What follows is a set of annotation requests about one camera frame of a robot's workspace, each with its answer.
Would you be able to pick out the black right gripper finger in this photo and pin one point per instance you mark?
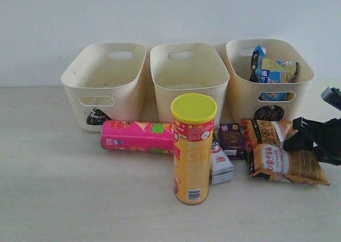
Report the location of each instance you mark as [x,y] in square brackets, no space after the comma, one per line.
[305,126]
[298,142]

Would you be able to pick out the blue instant noodle bag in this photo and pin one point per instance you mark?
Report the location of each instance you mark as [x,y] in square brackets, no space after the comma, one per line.
[269,71]

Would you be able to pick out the white blue milk carton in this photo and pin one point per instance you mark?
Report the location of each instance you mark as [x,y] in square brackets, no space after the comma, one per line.
[221,168]

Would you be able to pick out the left cream bin triangle mark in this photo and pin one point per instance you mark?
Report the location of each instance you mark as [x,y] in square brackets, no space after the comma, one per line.
[107,81]

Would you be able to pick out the purple drink carton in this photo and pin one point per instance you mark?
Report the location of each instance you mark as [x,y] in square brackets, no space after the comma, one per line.
[231,141]

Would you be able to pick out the yellow chips can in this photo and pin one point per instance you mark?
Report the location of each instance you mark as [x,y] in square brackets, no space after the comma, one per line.
[193,123]

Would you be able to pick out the pink chips can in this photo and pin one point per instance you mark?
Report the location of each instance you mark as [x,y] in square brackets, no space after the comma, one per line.
[138,136]

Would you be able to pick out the orange instant noodle bag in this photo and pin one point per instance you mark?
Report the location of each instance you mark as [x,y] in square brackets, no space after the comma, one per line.
[268,160]

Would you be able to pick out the right cream bin circle mark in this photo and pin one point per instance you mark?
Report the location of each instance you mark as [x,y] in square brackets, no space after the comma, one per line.
[242,94]

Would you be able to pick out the middle cream bin square mark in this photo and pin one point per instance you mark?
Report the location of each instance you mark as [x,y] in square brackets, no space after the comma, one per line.
[182,68]

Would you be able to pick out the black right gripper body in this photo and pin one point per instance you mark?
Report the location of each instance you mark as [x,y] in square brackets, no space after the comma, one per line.
[327,139]

